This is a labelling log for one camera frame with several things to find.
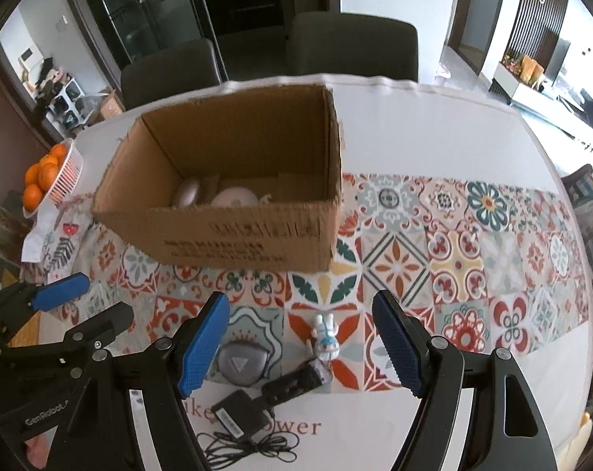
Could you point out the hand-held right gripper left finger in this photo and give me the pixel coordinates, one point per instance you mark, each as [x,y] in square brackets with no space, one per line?
[203,348]

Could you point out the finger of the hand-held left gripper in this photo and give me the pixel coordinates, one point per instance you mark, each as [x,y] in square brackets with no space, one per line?
[105,321]
[61,290]

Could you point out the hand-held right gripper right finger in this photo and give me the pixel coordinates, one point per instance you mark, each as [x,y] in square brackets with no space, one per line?
[397,343]

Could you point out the grey round device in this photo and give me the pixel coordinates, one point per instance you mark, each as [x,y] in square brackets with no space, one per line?
[240,365]

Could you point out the white astronaut figurine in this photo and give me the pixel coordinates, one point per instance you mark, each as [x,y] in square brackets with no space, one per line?
[324,338]

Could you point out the black rectangular device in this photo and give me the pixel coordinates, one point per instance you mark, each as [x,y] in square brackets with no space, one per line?
[291,383]

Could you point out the brown cardboard box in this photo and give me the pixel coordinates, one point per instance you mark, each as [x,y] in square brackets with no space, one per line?
[247,235]

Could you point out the pink cloth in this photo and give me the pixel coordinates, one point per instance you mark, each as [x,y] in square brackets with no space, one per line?
[36,454]

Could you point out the patterned tile-print table runner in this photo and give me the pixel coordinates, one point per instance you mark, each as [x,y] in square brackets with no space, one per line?
[399,255]

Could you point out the dried plant bunch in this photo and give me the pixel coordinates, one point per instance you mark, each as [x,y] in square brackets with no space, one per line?
[0,225]

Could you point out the orange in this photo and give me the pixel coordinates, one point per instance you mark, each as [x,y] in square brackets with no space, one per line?
[50,163]
[32,196]
[36,176]
[60,152]

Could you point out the white fruit basket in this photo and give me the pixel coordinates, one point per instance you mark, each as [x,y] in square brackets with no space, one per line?
[68,176]

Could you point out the white round device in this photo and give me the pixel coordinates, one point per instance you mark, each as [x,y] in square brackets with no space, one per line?
[235,198]

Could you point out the grey oval object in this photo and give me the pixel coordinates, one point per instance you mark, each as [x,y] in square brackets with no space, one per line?
[187,192]

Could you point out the white shoe rack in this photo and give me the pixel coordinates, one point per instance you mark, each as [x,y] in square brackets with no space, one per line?
[68,105]

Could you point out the small cardboard box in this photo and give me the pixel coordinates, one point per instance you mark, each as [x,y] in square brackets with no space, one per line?
[111,105]

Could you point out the pile of bags and hats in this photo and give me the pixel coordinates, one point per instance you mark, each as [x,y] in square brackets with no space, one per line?
[51,78]

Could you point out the wooden chair with cushion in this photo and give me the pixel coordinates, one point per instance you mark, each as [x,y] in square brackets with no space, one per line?
[588,211]

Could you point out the dark grey dining chair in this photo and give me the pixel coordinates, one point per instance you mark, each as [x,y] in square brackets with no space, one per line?
[353,44]
[171,76]

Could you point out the grey floor bin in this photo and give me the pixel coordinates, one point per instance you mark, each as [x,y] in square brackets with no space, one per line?
[443,74]

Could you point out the white tv cabinet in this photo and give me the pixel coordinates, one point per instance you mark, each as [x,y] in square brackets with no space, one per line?
[541,103]

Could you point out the black framed glass door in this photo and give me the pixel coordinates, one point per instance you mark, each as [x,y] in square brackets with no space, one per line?
[144,14]

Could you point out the orange table ornaments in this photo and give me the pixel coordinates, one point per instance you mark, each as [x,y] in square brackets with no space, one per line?
[527,69]

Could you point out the black television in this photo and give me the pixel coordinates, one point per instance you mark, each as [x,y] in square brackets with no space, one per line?
[561,59]

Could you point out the dark room door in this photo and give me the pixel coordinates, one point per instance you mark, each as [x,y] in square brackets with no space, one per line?
[475,5]

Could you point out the white wall intercom panel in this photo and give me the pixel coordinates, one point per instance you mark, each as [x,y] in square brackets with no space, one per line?
[27,60]

